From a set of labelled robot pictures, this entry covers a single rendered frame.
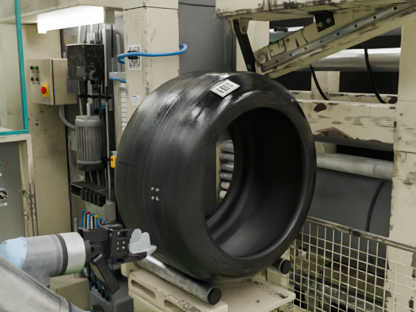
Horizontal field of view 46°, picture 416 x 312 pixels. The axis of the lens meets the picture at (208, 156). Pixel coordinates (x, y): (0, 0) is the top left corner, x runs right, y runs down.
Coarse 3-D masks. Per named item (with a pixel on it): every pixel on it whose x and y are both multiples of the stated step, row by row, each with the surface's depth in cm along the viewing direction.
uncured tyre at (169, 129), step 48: (192, 96) 118; (240, 96) 120; (288, 96) 132; (144, 144) 119; (192, 144) 113; (240, 144) 161; (288, 144) 154; (144, 192) 118; (192, 192) 114; (240, 192) 164; (288, 192) 155; (192, 240) 116; (240, 240) 155; (288, 240) 140
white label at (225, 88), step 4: (228, 80) 121; (220, 84) 120; (224, 84) 119; (228, 84) 119; (232, 84) 119; (236, 84) 119; (216, 88) 118; (220, 88) 118; (224, 88) 118; (228, 88) 118; (232, 88) 118; (216, 92) 117; (220, 92) 117; (224, 92) 117; (228, 92) 117
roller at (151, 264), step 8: (152, 256) 147; (144, 264) 146; (152, 264) 144; (160, 264) 142; (152, 272) 145; (160, 272) 140; (168, 272) 138; (176, 272) 136; (168, 280) 138; (176, 280) 134; (184, 280) 132; (192, 280) 131; (200, 280) 130; (184, 288) 132; (192, 288) 130; (200, 288) 127; (208, 288) 126; (216, 288) 126; (200, 296) 127; (208, 296) 125; (216, 296) 126
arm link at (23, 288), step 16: (0, 256) 80; (0, 272) 78; (16, 272) 81; (0, 288) 78; (16, 288) 80; (32, 288) 83; (48, 288) 89; (0, 304) 79; (16, 304) 80; (32, 304) 83; (48, 304) 86; (64, 304) 90
